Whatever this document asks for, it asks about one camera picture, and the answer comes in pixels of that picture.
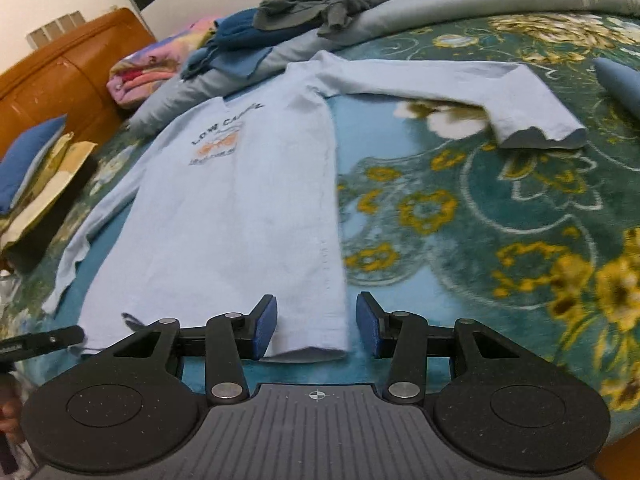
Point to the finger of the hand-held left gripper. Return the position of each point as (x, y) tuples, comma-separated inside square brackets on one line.
[(45, 340)]

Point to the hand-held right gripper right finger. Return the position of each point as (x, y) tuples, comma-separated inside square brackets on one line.
[(367, 327)]

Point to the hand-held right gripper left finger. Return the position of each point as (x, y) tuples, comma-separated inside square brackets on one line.
[(265, 327)]

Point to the light blue long-sleeve shirt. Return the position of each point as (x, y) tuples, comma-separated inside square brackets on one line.
[(225, 220)]

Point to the person's left hand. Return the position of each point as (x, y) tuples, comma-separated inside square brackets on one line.
[(9, 410)]

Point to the teal floral blanket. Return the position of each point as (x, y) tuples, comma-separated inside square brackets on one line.
[(475, 220)]

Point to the beige pillow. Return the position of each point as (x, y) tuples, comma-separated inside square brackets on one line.
[(50, 185)]

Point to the blue pillow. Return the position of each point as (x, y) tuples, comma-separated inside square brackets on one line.
[(25, 160)]

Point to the pink floral folded blanket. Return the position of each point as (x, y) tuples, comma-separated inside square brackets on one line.
[(145, 72)]

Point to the dark blue garment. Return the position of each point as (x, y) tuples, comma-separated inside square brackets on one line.
[(240, 30)]

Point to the dark grey garment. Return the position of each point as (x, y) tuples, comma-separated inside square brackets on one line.
[(310, 0)]

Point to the blue-grey rolled cloth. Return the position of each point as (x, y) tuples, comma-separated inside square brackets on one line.
[(622, 82)]

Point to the wooden bed frame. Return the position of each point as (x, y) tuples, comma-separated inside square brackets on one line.
[(60, 80)]

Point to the wall vent grille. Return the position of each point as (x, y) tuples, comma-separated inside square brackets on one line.
[(55, 30)]

